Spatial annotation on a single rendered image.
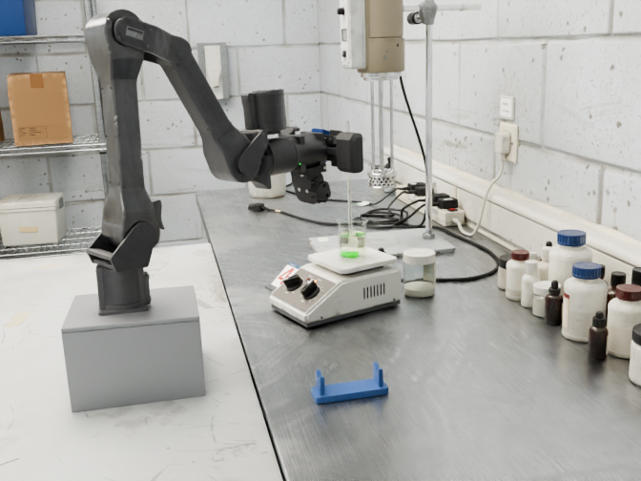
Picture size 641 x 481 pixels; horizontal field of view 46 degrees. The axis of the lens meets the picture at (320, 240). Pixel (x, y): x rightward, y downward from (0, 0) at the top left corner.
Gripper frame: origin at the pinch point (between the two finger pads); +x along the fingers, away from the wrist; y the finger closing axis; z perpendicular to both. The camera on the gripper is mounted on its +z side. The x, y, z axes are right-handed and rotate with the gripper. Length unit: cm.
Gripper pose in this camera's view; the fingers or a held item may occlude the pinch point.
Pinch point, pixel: (341, 144)
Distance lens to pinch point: 127.8
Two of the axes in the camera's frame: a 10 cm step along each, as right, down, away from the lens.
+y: 6.6, 1.7, -7.3
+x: 7.5, -2.0, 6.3
